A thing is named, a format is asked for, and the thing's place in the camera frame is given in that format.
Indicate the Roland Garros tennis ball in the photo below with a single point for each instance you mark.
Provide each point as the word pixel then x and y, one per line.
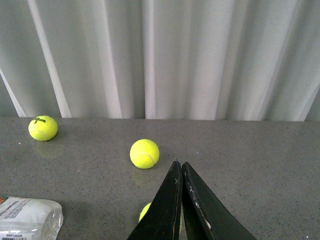
pixel 144 211

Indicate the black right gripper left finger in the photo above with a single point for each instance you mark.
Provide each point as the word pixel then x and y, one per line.
pixel 163 218

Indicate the clear plastic tennis ball can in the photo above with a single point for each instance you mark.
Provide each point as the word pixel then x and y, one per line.
pixel 29 218

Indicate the right edge tennis ball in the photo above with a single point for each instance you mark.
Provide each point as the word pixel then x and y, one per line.
pixel 144 154

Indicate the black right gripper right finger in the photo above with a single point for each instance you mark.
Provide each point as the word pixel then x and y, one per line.
pixel 205 217

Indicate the far Wilson tennis ball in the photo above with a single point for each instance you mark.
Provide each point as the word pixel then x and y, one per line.
pixel 43 128

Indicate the white pleated curtain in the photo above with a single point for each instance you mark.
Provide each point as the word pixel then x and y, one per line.
pixel 248 60

